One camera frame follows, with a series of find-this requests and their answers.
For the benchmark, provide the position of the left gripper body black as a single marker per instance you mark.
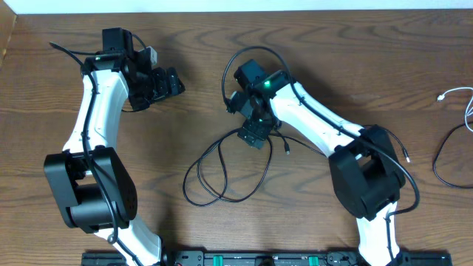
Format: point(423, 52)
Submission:
point(154, 89)

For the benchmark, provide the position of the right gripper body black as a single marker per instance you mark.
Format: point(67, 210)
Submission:
point(256, 128)

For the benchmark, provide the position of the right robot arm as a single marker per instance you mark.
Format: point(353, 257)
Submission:
point(363, 164)

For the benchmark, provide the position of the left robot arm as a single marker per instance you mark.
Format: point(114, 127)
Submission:
point(91, 186)

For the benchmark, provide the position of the cardboard panel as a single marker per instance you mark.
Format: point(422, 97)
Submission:
point(7, 25)

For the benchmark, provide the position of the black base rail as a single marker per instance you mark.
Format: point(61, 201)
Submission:
point(331, 258)

